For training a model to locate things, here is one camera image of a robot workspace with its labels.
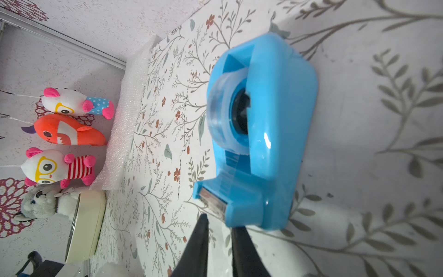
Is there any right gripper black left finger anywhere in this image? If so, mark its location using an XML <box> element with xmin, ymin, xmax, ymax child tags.
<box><xmin>171</xmin><ymin>214</ymin><xmax>209</xmax><ymax>277</ymax></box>

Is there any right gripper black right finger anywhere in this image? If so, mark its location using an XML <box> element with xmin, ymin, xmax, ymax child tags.
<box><xmin>231</xmin><ymin>227</ymin><xmax>271</xmax><ymax>277</ymax></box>

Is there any clear bubble wrap sheet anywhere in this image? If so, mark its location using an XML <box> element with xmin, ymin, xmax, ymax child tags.
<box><xmin>95</xmin><ymin>263</ymin><xmax>130</xmax><ymax>277</ymax></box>

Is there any cream rectangular tray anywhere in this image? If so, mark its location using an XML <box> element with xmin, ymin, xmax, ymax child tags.
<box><xmin>65</xmin><ymin>190</ymin><xmax>106</xmax><ymax>264</ymax></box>

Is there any blue tape dispenser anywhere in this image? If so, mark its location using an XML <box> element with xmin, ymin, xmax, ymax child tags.
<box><xmin>193</xmin><ymin>33</ymin><xmax>318</xmax><ymax>230</ymax></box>

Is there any grey plush koala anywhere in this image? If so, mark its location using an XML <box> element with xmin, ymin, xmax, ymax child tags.
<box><xmin>13</xmin><ymin>184</ymin><xmax>82</xmax><ymax>222</ymax></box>

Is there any white plush with striped shirt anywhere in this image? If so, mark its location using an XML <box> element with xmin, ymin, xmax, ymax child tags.
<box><xmin>20</xmin><ymin>147</ymin><xmax>96</xmax><ymax>189</ymax></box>

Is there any red monster plush toy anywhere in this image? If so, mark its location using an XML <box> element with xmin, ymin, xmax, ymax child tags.
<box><xmin>21</xmin><ymin>114</ymin><xmax>107</xmax><ymax>146</ymax></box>

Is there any white plush with blue dots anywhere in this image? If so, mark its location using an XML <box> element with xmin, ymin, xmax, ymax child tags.
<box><xmin>41</xmin><ymin>87</ymin><xmax>115</xmax><ymax>120</ymax></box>

